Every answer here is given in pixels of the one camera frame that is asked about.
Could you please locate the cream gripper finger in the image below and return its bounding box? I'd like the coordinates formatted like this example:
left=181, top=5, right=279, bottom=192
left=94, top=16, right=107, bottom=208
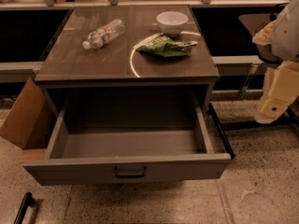
left=254, top=61, right=299, bottom=124
left=252, top=21, right=276, bottom=46

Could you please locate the green jalapeno chip bag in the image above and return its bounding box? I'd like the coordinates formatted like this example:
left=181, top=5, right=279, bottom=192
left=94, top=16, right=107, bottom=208
left=134, top=35, right=197, bottom=57

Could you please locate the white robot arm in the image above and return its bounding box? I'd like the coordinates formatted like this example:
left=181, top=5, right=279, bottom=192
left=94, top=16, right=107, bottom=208
left=252, top=0, right=299, bottom=124

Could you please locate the grey drawer cabinet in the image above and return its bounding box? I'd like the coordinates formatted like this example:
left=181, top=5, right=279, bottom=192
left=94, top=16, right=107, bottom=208
left=35, top=6, right=219, bottom=117

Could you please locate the open grey top drawer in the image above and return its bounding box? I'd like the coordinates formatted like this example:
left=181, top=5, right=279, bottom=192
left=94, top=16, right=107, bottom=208
left=23, top=90, right=231, bottom=185

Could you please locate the black office chair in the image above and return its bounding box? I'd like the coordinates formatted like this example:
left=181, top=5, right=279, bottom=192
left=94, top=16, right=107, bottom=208
left=239, top=4, right=299, bottom=124

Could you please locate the white ceramic bowl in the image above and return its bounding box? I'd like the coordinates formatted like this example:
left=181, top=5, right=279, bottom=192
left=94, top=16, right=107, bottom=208
left=156, top=11, right=188, bottom=37

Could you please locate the clear plastic water bottle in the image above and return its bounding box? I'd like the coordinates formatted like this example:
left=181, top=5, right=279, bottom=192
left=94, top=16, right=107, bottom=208
left=82, top=19, right=125, bottom=49

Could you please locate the brown cardboard box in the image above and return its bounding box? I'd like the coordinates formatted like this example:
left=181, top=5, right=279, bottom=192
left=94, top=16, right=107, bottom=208
left=0, top=77, right=55, bottom=149

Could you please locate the black drawer slide rail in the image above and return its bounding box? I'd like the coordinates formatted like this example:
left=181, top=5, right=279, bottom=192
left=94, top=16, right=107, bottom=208
left=208, top=103, right=235, bottom=160

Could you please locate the black drawer handle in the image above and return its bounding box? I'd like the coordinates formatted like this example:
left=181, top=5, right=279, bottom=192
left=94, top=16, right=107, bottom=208
left=114, top=166, right=148, bottom=179

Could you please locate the black bar handle on floor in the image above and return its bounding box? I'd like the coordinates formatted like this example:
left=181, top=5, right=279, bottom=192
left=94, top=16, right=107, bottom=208
left=13, top=192, right=35, bottom=224

